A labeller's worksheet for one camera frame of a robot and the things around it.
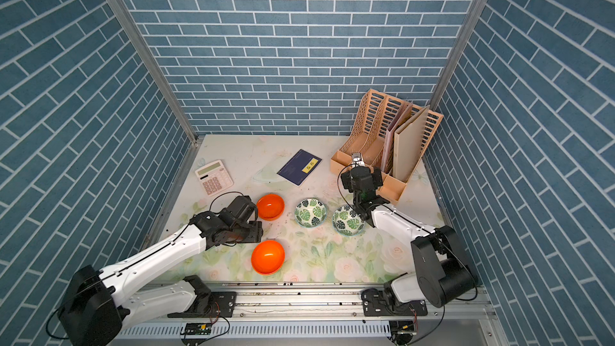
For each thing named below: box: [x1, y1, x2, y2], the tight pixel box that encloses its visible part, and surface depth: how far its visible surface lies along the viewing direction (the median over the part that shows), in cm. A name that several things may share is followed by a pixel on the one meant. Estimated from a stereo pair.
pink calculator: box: [194, 159, 234, 197], surface depth 104 cm
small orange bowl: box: [256, 193, 286, 222], surface depth 95 cm
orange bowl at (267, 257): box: [251, 240, 286, 276], surface depth 81 cm
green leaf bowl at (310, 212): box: [293, 197, 328, 229], surface depth 94 cm
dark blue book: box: [276, 148, 323, 187], surface depth 110 cm
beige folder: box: [392, 104, 431, 183], surface depth 91 cm
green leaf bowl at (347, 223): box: [332, 205, 365, 238], surface depth 93 cm
